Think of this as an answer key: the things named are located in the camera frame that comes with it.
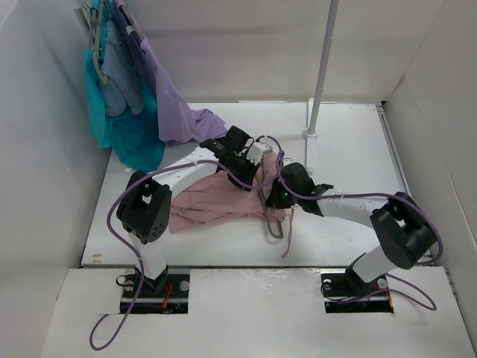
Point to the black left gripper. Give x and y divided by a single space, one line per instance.
248 179

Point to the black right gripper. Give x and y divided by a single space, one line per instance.
273 201

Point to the pink trousers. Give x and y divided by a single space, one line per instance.
214 202

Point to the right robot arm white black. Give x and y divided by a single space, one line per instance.
403 232

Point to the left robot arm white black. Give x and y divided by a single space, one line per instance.
145 210

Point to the grey hanger with clothes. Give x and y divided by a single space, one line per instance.
99 12

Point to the white rack pole with base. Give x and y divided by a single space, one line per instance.
310 134

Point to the lilac hanging garment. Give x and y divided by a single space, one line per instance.
177 121

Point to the teal hanging garment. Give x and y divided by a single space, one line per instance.
134 139

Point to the blue grey hanging garment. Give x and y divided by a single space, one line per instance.
123 88

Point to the white left rack pole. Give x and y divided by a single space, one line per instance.
84 14

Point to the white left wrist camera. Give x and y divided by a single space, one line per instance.
257 151

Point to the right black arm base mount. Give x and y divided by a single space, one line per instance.
342 296

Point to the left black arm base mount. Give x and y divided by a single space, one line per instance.
173 298

